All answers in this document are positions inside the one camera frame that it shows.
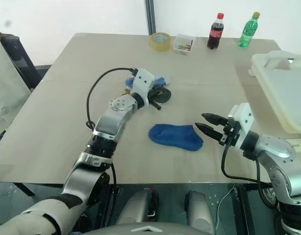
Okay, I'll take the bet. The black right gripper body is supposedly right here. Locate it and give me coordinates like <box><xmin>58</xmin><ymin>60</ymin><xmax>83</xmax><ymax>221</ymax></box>
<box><xmin>219</xmin><ymin>119</ymin><xmax>241</xmax><ymax>148</ymax></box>

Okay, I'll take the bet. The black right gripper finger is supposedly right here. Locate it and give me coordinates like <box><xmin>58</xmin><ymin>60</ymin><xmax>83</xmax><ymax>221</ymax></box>
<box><xmin>194</xmin><ymin>122</ymin><xmax>225</xmax><ymax>141</ymax></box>
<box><xmin>201</xmin><ymin>113</ymin><xmax>230</xmax><ymax>127</ymax></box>

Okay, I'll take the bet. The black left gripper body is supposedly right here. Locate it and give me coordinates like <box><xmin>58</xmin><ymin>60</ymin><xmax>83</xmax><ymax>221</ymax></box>
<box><xmin>148</xmin><ymin>85</ymin><xmax>164</xmax><ymax>101</ymax></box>

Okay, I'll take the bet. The dark green sock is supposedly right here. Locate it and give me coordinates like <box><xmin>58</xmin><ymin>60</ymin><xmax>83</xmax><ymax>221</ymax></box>
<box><xmin>150</xmin><ymin>85</ymin><xmax>173</xmax><ymax>104</ymax></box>

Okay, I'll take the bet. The blue and white sock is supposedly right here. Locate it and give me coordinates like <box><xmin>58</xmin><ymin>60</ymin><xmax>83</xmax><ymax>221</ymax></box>
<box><xmin>153</xmin><ymin>72</ymin><xmax>173</xmax><ymax>87</ymax></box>

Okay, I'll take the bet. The white plastic basket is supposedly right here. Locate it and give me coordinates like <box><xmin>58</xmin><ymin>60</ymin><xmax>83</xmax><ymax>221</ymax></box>
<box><xmin>248</xmin><ymin>50</ymin><xmax>301</xmax><ymax>135</ymax></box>

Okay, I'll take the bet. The clear tape roll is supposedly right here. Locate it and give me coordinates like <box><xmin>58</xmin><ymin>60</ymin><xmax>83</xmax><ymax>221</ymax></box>
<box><xmin>148</xmin><ymin>32</ymin><xmax>172</xmax><ymax>52</ymax></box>

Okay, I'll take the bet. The clear box of coloured pins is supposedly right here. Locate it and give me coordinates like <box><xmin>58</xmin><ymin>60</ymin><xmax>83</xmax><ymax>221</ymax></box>
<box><xmin>171</xmin><ymin>33</ymin><xmax>197</xmax><ymax>55</ymax></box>

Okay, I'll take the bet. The silver right robot leg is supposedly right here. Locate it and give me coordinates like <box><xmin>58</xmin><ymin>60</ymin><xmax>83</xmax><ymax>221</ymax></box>
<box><xmin>184</xmin><ymin>190</ymin><xmax>216</xmax><ymax>235</ymax></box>

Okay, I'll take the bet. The cola bottle with red cap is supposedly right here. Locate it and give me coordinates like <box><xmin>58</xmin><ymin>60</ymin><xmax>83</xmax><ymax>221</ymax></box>
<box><xmin>207</xmin><ymin>12</ymin><xmax>225</xmax><ymax>50</ymax></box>

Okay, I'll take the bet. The green soda bottle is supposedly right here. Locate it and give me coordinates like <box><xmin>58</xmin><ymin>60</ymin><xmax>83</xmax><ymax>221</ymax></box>
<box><xmin>237</xmin><ymin>11</ymin><xmax>261</xmax><ymax>48</ymax></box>

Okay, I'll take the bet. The grey robot torso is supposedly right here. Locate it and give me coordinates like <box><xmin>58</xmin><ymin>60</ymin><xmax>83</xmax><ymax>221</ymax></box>
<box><xmin>80</xmin><ymin>221</ymin><xmax>190</xmax><ymax>235</ymax></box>

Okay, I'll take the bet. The black mesh chair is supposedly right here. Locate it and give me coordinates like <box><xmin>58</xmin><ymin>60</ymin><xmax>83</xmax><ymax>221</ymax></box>
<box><xmin>0</xmin><ymin>31</ymin><xmax>53</xmax><ymax>92</ymax></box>

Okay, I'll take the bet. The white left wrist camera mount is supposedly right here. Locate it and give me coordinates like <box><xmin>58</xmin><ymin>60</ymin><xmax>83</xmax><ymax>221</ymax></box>
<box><xmin>132</xmin><ymin>69</ymin><xmax>156</xmax><ymax>108</ymax></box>

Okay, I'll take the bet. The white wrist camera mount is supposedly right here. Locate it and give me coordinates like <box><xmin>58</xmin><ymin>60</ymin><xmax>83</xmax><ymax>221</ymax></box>
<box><xmin>132</xmin><ymin>69</ymin><xmax>156</xmax><ymax>108</ymax></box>
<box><xmin>228</xmin><ymin>102</ymin><xmax>255</xmax><ymax>150</ymax></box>

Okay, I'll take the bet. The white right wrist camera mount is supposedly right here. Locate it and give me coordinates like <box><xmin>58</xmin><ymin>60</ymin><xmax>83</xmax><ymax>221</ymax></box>
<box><xmin>228</xmin><ymin>102</ymin><xmax>255</xmax><ymax>150</ymax></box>

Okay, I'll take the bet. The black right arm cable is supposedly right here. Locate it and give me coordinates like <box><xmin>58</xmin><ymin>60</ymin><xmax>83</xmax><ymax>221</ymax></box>
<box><xmin>221</xmin><ymin>136</ymin><xmax>276</xmax><ymax>189</ymax></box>

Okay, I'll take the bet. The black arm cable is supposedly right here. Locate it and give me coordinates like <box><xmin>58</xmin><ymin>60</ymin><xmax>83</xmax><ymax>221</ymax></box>
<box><xmin>86</xmin><ymin>67</ymin><xmax>139</xmax><ymax>132</ymax></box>
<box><xmin>221</xmin><ymin>136</ymin><xmax>276</xmax><ymax>189</ymax></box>

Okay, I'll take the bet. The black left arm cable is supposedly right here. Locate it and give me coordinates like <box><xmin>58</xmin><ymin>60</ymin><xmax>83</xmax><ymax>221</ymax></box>
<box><xmin>86</xmin><ymin>67</ymin><xmax>139</xmax><ymax>132</ymax></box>

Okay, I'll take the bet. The thin white cable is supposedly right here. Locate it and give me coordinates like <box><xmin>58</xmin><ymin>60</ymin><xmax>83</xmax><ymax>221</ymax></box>
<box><xmin>215</xmin><ymin>185</ymin><xmax>236</xmax><ymax>235</ymax></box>

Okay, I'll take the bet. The dark vertical post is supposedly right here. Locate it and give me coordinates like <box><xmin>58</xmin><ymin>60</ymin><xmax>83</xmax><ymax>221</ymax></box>
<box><xmin>145</xmin><ymin>0</ymin><xmax>157</xmax><ymax>35</ymax></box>

